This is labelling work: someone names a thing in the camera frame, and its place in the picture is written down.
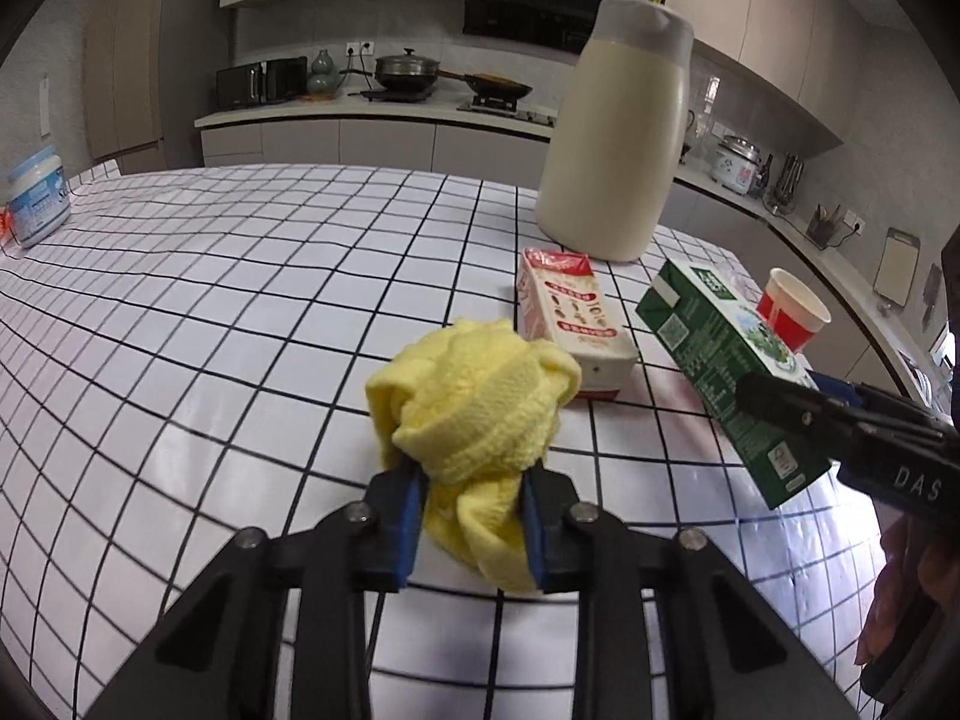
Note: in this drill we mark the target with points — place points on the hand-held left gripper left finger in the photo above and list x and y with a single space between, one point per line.
409 525

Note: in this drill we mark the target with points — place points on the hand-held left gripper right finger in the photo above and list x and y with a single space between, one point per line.
534 540

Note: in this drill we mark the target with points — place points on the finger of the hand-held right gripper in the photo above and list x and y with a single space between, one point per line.
787 409
844 388

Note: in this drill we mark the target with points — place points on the red paper cup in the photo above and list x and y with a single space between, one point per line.
787 322

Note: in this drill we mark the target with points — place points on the green milk carton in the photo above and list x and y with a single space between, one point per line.
705 345

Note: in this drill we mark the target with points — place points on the yellow cloth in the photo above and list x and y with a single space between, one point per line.
472 405

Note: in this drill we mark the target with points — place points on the red and white carton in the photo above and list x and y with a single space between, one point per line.
577 315

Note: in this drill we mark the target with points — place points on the person's right hand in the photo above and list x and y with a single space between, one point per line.
900 585

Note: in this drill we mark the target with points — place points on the steel kitchen sink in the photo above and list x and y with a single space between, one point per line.
922 373

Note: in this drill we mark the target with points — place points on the black cleaver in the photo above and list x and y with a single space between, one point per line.
932 296

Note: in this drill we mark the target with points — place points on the white cutting board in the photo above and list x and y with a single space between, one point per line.
896 266

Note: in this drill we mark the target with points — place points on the dark utensil holder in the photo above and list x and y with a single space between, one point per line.
823 229

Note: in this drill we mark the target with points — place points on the metal utensil rack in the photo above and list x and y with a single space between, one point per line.
786 184

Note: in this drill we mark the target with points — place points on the dark glass bottle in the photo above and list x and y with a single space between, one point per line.
765 180

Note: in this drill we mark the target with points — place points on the white rice cooker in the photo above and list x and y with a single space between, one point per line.
735 169

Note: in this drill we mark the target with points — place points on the white tiled kitchen island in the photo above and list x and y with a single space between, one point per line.
225 315

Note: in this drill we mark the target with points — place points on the cream thermos jug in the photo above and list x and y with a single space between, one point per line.
607 165

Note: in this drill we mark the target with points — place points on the black gas stove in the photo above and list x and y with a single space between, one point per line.
510 112

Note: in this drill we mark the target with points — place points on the black wok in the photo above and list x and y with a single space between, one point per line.
495 84

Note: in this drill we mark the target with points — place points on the black pot with lid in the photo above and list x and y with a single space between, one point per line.
405 73

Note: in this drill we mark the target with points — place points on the green ceramic vase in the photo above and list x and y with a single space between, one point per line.
322 76

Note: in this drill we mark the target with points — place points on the black microwave oven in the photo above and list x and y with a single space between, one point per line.
247 84

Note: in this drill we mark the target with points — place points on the black range hood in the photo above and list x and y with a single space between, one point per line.
517 7

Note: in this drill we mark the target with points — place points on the white jar blue label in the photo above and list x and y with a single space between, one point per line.
37 199

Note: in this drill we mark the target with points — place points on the beige tall cabinet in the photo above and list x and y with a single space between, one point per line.
135 67

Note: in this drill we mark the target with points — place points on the white wall socket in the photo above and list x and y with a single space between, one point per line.
360 47
853 223

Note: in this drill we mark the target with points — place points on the white paper on wall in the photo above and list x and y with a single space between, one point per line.
44 106

